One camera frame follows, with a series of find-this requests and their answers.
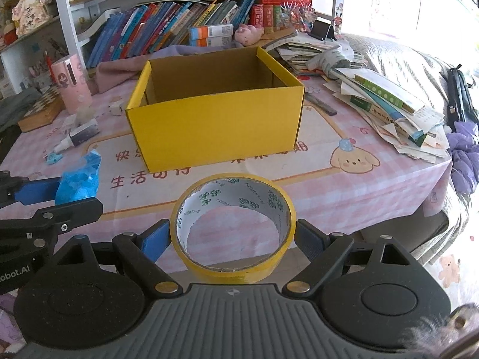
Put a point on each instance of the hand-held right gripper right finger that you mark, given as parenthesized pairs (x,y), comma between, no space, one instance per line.
(310,239)

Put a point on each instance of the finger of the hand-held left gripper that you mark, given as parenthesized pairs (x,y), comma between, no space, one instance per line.
(56,220)
(35,191)

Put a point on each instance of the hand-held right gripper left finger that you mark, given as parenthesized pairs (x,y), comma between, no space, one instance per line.
(154,240)

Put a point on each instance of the small teal plastic charm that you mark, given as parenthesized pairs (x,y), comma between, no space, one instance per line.
(54,156)

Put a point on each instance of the blue plastic bag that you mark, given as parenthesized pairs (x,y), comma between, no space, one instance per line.
(76,185)

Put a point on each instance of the yellow tape roll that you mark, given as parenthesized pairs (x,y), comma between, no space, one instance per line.
(224,273)

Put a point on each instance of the white charger block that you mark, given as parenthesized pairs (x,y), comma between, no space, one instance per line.
(116,108)

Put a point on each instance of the yellow cardboard box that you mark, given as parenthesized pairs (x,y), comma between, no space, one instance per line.
(213,127)

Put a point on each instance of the pink cylindrical container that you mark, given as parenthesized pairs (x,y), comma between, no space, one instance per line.
(73,89)

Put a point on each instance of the pink checked printed tablecloth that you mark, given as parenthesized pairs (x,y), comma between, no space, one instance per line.
(336,202)

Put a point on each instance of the wooden chessboard box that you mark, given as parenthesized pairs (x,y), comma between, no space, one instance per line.
(41,112)

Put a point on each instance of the clear plastic wrapper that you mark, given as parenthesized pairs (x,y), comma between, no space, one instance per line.
(85,114)

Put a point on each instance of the dark flat bar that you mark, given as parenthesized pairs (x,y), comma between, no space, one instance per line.
(322,104)

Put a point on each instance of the pile of papers and booklets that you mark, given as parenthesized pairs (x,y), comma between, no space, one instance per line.
(393,112)

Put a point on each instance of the grey fuzzy garment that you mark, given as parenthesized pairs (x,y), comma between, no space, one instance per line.
(430,333)

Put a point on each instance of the white shelving unit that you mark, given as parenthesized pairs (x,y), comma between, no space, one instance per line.
(65,18)

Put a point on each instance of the grey patterned rolled cloth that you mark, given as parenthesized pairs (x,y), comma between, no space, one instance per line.
(331,61)

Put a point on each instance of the row of blue-spined books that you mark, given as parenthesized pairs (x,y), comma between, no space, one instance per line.
(149,30)

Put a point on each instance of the brown cardboard sheet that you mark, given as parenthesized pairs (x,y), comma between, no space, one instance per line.
(277,41)

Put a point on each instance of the orange and white carton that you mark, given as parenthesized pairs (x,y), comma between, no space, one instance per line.
(209,31)
(211,42)

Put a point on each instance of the grey patterned bed quilt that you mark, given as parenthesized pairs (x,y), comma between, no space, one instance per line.
(411,60)

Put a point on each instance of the black phone stand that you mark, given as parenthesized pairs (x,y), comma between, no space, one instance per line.
(321,29)

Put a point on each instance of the pink pig plush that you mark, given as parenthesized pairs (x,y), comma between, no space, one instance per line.
(247,33)

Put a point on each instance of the colourful patterned packet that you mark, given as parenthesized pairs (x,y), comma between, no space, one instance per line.
(297,17)

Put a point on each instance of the red standing book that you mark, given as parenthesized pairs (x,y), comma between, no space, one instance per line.
(256,17)

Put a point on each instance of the wall poster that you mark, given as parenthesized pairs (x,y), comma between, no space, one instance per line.
(389,0)

